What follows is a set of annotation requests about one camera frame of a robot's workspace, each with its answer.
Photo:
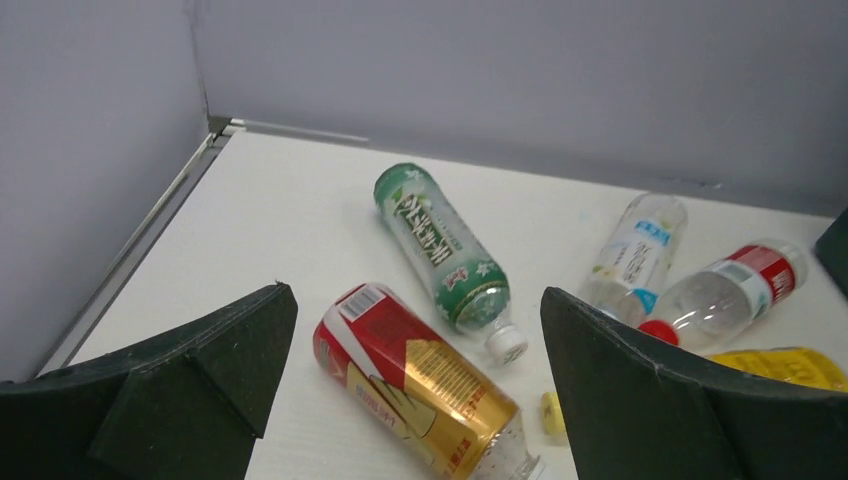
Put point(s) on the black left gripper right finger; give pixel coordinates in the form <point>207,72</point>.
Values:
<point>636,407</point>

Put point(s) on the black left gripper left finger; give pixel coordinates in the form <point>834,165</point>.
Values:
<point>188,403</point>

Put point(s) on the dark green trash bin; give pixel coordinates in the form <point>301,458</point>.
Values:
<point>831,250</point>

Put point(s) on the red label water bottle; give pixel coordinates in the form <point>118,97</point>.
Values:
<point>718,302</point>

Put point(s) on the white blue label bottle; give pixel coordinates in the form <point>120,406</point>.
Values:
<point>630,270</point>

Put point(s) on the yellow label bottle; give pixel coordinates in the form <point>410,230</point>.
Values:
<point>797,365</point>

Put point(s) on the red gold label bottle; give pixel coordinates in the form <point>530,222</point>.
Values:
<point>421,388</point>

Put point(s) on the green label tea bottle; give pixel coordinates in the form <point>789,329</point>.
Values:
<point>468,287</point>

